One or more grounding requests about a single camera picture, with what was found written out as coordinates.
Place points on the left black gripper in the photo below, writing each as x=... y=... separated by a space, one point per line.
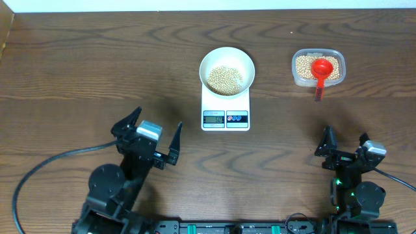
x=118 y=129

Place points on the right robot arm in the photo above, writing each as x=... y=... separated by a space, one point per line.
x=357 y=202

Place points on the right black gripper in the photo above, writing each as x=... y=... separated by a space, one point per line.
x=340 y=158

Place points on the yellow soybeans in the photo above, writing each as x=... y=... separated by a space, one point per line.
x=303 y=66

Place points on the soybeans in bowl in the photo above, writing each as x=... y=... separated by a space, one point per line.
x=225 y=81

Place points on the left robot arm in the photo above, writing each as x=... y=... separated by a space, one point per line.
x=113 y=189

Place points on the white round bowl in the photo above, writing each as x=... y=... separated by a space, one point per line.
x=232 y=58

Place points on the clear plastic container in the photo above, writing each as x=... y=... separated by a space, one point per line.
x=318 y=53

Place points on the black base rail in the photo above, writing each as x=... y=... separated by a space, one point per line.
x=174 y=227

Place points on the red plastic measuring scoop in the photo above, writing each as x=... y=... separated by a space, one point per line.
x=321 y=69

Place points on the white digital kitchen scale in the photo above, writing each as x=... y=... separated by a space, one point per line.
x=225 y=113

